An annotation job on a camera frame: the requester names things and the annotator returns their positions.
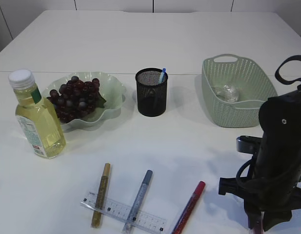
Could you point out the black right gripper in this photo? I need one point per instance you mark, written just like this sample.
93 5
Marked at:
276 203

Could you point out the pink purple scissors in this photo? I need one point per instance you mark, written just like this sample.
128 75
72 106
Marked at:
257 229

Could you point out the clear plastic sheet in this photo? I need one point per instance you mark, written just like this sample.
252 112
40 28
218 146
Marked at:
227 93

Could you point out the blue capped safety scissors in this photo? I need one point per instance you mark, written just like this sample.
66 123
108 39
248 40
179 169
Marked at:
162 75

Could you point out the purple artificial grape bunch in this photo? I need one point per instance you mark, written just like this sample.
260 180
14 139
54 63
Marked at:
76 99

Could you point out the yellow tea drink bottle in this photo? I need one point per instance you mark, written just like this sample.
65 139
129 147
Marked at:
36 115

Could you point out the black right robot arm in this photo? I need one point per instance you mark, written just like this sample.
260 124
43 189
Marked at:
268 182

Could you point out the red glitter pen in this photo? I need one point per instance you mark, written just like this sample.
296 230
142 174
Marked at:
185 215

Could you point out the silver glitter pen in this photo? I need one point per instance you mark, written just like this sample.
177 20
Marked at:
137 203

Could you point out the green woven plastic basket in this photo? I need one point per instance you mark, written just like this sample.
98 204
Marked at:
253 84

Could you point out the clear plastic ruler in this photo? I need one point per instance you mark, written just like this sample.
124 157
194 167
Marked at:
119 211

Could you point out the black mesh pen cup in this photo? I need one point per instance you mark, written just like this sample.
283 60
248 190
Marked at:
151 96

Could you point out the gold glitter pen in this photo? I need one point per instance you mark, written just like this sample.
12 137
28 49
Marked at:
95 223

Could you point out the green wavy plastic plate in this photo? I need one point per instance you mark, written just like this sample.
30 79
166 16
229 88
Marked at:
111 89

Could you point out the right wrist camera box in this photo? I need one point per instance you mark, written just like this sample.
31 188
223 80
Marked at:
248 144

